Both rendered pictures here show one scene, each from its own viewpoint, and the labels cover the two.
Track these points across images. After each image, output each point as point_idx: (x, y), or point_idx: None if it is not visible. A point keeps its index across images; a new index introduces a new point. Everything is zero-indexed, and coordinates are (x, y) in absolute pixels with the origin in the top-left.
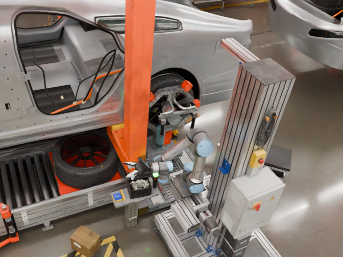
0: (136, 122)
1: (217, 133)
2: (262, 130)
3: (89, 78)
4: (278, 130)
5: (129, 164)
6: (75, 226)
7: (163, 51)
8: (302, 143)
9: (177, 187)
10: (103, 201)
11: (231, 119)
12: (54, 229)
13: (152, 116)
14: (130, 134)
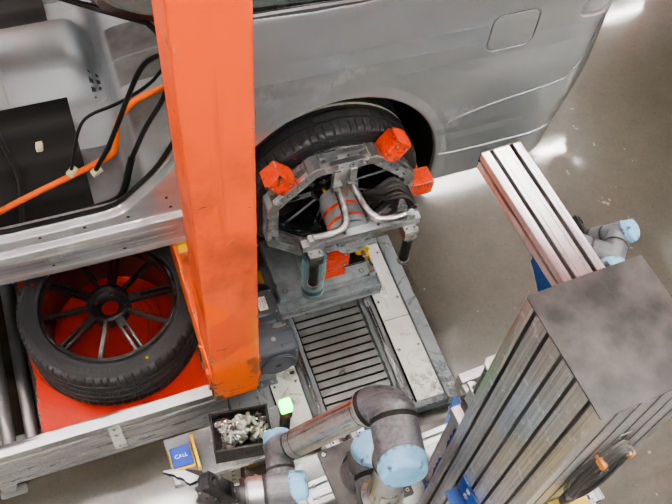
0: (220, 304)
1: (488, 211)
2: (580, 482)
3: (115, 90)
4: (662, 208)
5: (180, 478)
6: (84, 489)
7: (318, 61)
8: None
9: (334, 483)
10: (155, 435)
11: (489, 409)
12: (30, 497)
13: (294, 213)
14: (207, 328)
